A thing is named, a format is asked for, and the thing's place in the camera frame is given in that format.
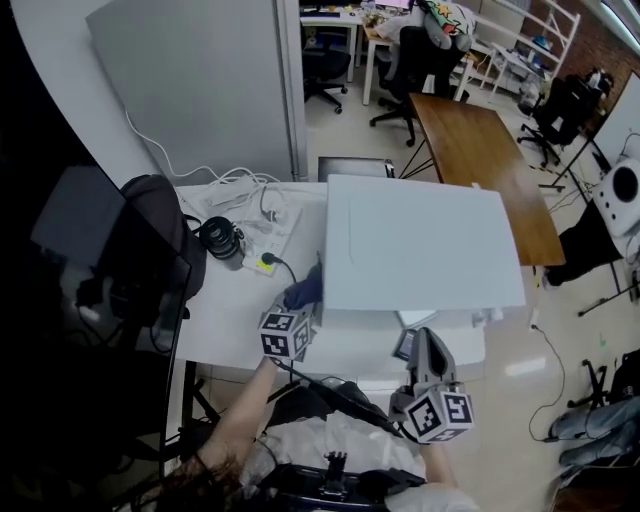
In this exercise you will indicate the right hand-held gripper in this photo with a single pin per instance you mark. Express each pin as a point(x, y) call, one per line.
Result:
point(440, 415)

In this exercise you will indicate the person's white shirt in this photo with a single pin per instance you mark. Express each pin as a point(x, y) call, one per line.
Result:
point(340, 440)

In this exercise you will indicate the black office chair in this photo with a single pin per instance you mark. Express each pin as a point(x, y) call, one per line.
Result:
point(560, 115)
point(420, 65)
point(325, 60)

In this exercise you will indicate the dark backpack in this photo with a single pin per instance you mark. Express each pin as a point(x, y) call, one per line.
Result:
point(160, 225)

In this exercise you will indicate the large black monitor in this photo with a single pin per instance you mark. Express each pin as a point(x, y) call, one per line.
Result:
point(75, 300)

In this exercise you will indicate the white box-shaped machine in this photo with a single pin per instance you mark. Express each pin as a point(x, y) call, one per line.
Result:
point(425, 240)

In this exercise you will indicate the black chest camera mount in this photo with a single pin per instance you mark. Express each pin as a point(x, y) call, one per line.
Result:
point(335, 480)

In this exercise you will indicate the black phone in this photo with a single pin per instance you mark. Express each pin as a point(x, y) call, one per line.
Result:
point(405, 344)

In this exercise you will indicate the white floor power strip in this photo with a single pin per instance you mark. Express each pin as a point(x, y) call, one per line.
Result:
point(535, 317)

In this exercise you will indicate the white dome backpack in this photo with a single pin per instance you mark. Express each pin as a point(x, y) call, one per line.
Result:
point(620, 200)

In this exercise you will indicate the brown wooden table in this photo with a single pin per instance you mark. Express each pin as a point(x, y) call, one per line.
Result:
point(480, 165)

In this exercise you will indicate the person's left forearm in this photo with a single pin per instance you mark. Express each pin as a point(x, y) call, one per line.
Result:
point(240, 415)

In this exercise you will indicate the black stand pole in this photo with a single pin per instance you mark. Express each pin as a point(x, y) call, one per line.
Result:
point(600, 305)

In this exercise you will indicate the black bottle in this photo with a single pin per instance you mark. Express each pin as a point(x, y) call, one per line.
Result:
point(222, 242)

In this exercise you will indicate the white desk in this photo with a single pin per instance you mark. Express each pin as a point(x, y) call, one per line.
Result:
point(330, 20)

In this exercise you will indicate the person's right forearm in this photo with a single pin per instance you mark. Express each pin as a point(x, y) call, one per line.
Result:
point(440, 462)

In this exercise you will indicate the white shelving rack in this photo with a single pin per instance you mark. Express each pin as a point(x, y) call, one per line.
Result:
point(540, 30)

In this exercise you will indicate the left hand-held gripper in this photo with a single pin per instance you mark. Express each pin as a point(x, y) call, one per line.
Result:
point(285, 335)

